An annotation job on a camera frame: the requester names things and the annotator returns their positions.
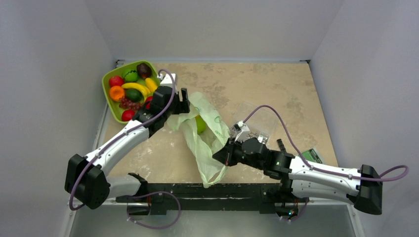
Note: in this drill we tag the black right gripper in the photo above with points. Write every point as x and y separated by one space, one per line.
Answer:
227 154

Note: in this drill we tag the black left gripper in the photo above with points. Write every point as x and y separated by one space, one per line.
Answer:
182 106

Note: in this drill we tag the red fake tomato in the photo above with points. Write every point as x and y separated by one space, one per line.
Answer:
148 100

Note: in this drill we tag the green fake apple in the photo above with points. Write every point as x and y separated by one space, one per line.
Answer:
201 124

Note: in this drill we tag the pale green plastic bag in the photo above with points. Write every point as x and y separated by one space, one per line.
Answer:
203 146

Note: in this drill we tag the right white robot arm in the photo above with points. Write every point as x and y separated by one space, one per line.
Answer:
359 187

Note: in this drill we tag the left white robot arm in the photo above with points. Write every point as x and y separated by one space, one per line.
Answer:
87 179

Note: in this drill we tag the yellow fake lemon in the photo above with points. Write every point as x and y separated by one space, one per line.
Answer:
151 84

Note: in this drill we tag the yellow fake banana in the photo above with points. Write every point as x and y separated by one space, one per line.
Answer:
144 90

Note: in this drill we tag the dark green fake avocado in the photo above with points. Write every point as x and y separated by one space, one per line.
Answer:
133 95

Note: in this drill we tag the dark maroon fake fruit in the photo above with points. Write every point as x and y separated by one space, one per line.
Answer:
143 70

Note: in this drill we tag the red fake pomegranate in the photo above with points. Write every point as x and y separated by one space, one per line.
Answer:
127 115

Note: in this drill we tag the fake red grapes bunch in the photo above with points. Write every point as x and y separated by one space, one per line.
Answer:
127 104

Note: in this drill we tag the green fake watermelon ball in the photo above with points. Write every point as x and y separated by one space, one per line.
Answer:
130 75

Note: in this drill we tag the orange fake fruit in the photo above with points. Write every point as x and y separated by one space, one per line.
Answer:
116 93

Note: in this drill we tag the red fake apple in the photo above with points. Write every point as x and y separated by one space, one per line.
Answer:
116 81

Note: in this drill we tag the green plastic tray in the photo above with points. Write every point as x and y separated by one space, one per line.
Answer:
114 106

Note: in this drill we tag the green bit box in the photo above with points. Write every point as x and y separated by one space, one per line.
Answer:
312 155

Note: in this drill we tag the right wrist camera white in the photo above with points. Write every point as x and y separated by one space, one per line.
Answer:
240 132

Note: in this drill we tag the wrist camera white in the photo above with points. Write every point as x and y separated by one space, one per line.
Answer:
166 79
240 132

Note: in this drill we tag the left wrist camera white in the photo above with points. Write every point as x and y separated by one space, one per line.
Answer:
166 79

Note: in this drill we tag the black aluminium base frame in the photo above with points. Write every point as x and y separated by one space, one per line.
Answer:
265 198

